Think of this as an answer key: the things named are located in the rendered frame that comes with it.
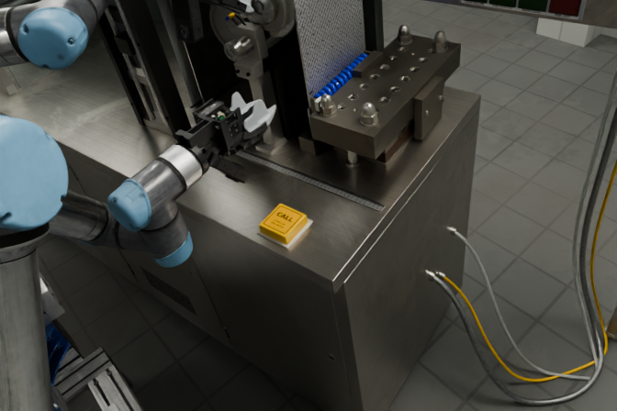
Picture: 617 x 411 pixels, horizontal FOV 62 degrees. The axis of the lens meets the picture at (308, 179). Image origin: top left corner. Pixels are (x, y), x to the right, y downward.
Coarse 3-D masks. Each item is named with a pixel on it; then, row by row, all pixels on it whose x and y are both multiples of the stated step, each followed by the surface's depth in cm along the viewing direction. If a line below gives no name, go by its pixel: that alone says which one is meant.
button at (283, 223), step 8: (280, 208) 105; (288, 208) 105; (272, 216) 104; (280, 216) 104; (288, 216) 103; (296, 216) 103; (304, 216) 103; (264, 224) 103; (272, 224) 102; (280, 224) 102; (288, 224) 102; (296, 224) 101; (304, 224) 103; (264, 232) 103; (272, 232) 101; (280, 232) 100; (288, 232) 100; (296, 232) 102; (280, 240) 101; (288, 240) 101
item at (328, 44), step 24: (360, 0) 118; (312, 24) 106; (336, 24) 113; (360, 24) 121; (312, 48) 109; (336, 48) 116; (360, 48) 125; (312, 72) 112; (336, 72) 120; (312, 96) 115
